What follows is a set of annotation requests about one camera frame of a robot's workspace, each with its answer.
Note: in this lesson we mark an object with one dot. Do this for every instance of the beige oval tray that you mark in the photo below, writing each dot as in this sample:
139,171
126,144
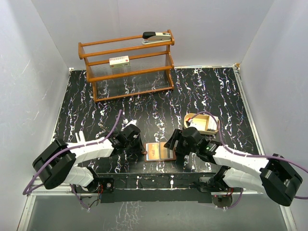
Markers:
202,121

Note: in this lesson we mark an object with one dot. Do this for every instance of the stack of cards in tray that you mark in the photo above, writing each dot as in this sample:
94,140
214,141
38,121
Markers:
212,125

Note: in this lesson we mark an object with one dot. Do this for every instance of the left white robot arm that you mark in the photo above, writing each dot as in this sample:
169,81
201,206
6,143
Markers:
59,162

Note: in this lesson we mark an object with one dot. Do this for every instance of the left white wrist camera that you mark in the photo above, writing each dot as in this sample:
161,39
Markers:
132,122

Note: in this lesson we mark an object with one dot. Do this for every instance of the black and beige stapler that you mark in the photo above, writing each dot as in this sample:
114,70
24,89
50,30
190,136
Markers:
155,37

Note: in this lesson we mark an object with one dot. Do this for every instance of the wooden three-tier shelf rack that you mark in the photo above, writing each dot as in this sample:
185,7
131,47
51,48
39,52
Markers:
149,71

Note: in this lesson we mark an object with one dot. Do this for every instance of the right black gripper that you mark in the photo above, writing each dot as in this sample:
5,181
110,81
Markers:
176,135

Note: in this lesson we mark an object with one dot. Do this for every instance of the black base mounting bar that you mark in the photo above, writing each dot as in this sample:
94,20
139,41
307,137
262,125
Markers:
162,187

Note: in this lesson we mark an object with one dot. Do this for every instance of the brown leather card holder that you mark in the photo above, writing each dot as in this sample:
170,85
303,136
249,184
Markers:
165,153

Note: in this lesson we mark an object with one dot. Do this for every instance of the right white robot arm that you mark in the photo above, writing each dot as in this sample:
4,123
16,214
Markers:
272,175

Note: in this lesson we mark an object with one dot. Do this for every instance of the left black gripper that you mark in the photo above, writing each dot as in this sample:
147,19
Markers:
140,147

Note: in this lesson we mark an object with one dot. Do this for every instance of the white and red staples box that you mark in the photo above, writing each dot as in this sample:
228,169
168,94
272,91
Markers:
118,62

